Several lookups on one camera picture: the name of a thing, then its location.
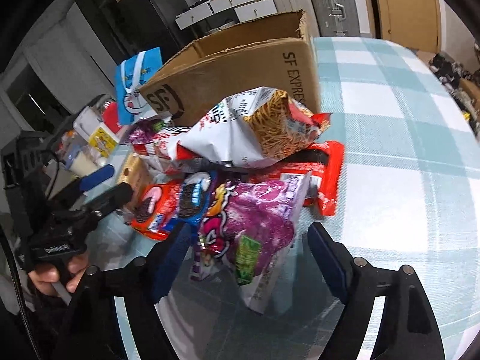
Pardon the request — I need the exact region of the purple snack bag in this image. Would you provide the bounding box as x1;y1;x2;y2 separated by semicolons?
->
190;173;311;314

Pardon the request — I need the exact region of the large white noodle snack bag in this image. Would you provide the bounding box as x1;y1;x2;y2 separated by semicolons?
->
156;87;330;169

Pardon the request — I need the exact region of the person's left hand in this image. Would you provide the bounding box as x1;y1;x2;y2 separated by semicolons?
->
28;252;89;296

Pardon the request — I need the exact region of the red Oreo packet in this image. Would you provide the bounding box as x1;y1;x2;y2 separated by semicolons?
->
131;180;182;242

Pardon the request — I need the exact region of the yellow labelled white box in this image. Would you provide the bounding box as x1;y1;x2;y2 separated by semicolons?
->
88;123;120;158

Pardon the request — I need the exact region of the small white noodle snack bag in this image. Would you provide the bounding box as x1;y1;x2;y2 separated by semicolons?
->
126;119;191;174

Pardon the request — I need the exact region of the blue Oreo packet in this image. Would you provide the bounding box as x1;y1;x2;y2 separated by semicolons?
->
164;170;218;233

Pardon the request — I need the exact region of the red black snack packet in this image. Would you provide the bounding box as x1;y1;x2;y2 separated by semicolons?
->
249;141;345;216

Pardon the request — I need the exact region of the blue Doraemon gift bag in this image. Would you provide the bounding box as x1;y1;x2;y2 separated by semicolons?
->
115;47;163;126

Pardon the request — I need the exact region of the dark grey refrigerator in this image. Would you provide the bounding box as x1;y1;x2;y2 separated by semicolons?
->
119;0;192;60

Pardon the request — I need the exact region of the brown cardboard box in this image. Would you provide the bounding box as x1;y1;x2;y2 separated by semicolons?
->
139;10;320;126

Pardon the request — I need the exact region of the white drawer desk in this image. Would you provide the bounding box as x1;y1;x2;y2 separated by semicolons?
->
175;0;278;30

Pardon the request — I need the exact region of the wooden door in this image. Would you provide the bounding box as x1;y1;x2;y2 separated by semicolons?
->
377;0;441;53

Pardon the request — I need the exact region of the silver suitcase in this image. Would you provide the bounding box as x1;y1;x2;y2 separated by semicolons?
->
312;0;360;37

